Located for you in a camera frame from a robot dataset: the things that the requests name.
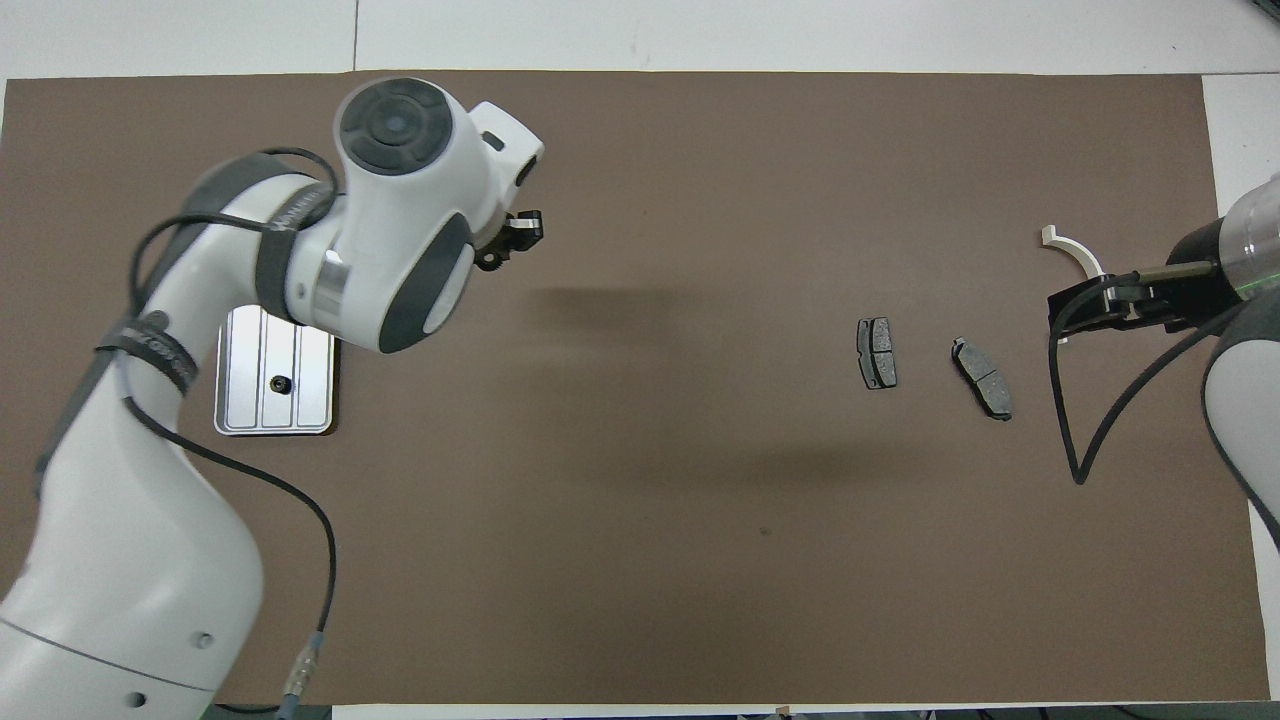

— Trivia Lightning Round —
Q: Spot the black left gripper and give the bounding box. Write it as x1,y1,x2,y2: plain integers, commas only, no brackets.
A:
486,208,545,257

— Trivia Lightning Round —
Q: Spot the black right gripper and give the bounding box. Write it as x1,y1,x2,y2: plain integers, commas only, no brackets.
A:
1047,215,1251,337

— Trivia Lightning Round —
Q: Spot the silver metal tray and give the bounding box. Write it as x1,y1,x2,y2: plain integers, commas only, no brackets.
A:
214,305,340,438

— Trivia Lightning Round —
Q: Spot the dark tapered brake pad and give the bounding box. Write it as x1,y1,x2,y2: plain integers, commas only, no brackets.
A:
950,337,1014,422

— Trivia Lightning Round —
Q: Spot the dark rectangular brake pad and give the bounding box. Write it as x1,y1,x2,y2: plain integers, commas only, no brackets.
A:
856,317,899,391

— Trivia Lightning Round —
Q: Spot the brown table mat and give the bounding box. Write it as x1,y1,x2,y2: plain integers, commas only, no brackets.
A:
0,70,1271,706

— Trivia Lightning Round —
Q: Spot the white curved plastic bracket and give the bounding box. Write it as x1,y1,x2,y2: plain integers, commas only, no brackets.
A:
1040,225,1107,346

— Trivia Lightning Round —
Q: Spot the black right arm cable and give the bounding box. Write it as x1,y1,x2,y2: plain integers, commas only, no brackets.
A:
1047,260,1251,486

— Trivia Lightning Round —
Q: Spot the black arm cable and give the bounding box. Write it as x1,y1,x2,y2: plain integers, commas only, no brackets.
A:
1047,260,1251,486
115,148,338,720

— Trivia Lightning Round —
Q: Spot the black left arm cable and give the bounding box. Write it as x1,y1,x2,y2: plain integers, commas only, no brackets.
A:
115,148,338,720

